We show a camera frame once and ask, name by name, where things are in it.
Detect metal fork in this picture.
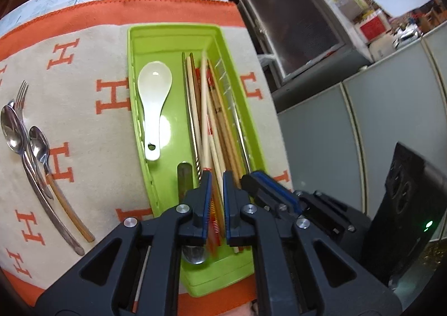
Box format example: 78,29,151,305
12,80,55,200

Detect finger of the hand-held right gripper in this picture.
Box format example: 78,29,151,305
240,173,298,217
251,170,356,233

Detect red label container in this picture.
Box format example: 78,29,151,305
356,11,392,42

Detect large metal spoon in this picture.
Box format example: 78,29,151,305
0,104,86,257

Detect bundle of mixed chopsticks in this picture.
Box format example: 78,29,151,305
181,51,253,254

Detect white cabinet with glass door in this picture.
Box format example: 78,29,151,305
237,0,371,94

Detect dark-handled metal spoon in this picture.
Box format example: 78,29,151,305
176,161,207,265

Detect black speaker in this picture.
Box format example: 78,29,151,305
360,142,446,291

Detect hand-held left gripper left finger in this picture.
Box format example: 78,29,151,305
35,170,213,316

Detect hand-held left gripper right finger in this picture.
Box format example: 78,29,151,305
223,170,402,316

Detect white ceramic soup spoon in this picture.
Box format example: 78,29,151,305
137,61,173,162

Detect small gold-handled metal spoon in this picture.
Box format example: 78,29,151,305
28,126,96,243

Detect green plastic utensil tray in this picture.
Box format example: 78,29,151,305
126,23,269,298

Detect cream blanket with orange letters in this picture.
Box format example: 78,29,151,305
0,0,293,316

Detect grey metal cabinet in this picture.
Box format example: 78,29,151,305
276,22,447,244

